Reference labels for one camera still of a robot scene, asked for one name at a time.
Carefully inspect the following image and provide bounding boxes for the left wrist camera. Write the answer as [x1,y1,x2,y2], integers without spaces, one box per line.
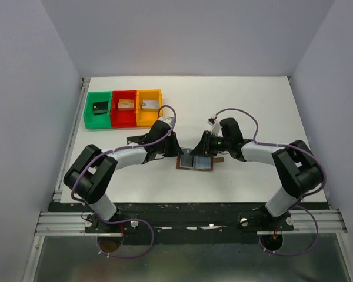
[158,116,175,127]

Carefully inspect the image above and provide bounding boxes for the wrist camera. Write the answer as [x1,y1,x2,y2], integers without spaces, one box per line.
[158,116,175,127]
[208,115,221,136]

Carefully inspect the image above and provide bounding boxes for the silver card in yellow bin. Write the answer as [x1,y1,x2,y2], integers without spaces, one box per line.
[141,99,159,111]

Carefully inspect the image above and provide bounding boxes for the yellow plastic bin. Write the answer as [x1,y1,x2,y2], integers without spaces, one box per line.
[136,89,163,127]

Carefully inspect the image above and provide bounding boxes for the aluminium frame rail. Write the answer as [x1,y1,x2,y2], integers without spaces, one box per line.
[22,77,91,281]

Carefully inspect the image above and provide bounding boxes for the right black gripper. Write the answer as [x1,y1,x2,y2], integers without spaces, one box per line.
[190,130,231,157]

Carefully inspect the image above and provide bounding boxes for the black VIP card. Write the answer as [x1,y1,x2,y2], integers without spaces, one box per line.
[126,135,146,145]

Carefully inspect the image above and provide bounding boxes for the black card in green bin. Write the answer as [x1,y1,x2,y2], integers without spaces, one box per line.
[92,101,109,115]

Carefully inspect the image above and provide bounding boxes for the gold card in red bin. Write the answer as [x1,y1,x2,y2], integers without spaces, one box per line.
[117,99,134,110]

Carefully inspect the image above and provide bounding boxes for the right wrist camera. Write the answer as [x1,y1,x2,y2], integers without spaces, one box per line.
[208,115,221,136]

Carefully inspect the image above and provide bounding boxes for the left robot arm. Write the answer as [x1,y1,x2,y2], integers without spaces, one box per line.
[63,117,183,232]

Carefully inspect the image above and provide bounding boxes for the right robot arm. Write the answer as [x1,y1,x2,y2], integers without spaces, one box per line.
[190,118,326,230]

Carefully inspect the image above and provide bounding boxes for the red plastic bin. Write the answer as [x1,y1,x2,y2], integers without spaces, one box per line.
[109,90,137,128]

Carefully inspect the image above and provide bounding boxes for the green plastic bin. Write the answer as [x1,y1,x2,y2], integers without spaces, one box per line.
[83,91,112,129]

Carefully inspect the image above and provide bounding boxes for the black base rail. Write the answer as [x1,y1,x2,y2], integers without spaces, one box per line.
[85,199,312,246]

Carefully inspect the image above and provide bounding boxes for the brown leather card holder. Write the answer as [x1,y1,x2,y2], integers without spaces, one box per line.
[176,156,224,172]

